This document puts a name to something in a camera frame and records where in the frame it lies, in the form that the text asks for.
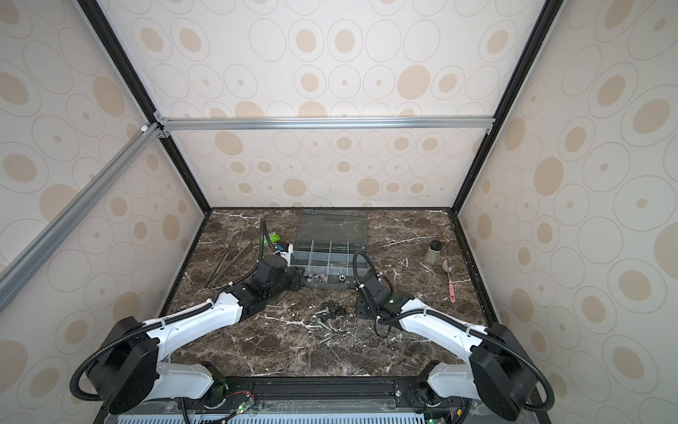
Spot silver wing nuts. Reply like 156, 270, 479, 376
307, 274, 328, 284

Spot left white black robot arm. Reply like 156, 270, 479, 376
69, 226, 304, 414

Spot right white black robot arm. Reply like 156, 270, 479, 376
352, 252, 555, 422

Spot pile of screws and nuts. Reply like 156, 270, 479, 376
298, 300, 362, 346

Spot green snack packet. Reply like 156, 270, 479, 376
263, 232, 280, 246

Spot metal tongs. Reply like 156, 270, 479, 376
205, 241, 252, 289

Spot grey compartment organizer box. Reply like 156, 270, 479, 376
291, 210, 369, 291

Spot small spice jar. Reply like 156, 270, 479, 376
424, 240, 443, 266

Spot pink handled spoon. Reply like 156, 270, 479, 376
441, 259, 456, 303

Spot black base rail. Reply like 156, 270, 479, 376
94, 373, 552, 424

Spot horizontal aluminium frame bar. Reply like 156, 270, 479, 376
159, 116, 495, 131

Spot diagonal aluminium frame bar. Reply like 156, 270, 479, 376
1, 123, 159, 309

